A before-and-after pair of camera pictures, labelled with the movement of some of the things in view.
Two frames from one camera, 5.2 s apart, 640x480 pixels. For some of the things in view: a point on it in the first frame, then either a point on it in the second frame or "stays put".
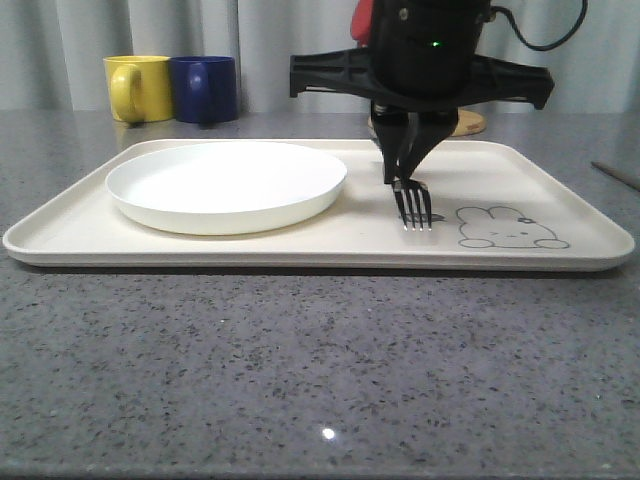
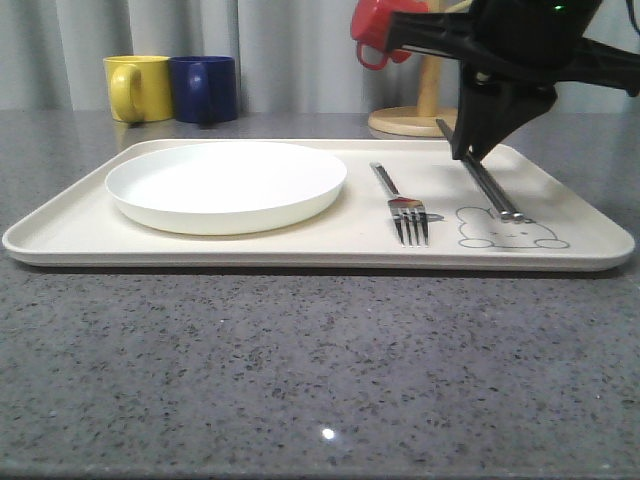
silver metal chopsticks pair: [629, 180] → [507, 212]
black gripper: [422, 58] → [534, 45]
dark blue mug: [205, 88] stays put
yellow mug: [140, 88] stays put
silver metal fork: [414, 204] → [404, 211]
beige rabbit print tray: [494, 204] stays put
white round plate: [224, 187] stays put
